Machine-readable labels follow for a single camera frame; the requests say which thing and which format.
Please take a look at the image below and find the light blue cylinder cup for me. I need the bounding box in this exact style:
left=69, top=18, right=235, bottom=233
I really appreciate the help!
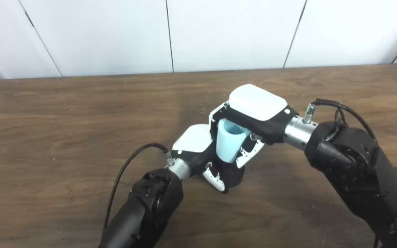
left=216, top=119, right=251, bottom=163

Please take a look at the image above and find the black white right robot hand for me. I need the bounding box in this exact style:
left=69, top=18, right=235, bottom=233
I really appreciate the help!
left=209, top=84, right=299, bottom=169

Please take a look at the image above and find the black funnel-shaped nozzle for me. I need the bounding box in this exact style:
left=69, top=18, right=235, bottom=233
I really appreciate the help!
left=212, top=160, right=245, bottom=189

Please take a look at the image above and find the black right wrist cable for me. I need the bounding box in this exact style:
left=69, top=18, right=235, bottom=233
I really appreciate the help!
left=303, top=99, right=378, bottom=142

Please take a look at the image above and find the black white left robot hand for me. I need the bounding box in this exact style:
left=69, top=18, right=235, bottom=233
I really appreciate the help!
left=171, top=124, right=227, bottom=193

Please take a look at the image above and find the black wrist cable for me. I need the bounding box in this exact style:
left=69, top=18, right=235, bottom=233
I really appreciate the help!
left=104, top=143, right=175, bottom=229
left=303, top=99, right=378, bottom=142

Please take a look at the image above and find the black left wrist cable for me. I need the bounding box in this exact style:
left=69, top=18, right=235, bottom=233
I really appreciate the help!
left=104, top=143, right=175, bottom=229

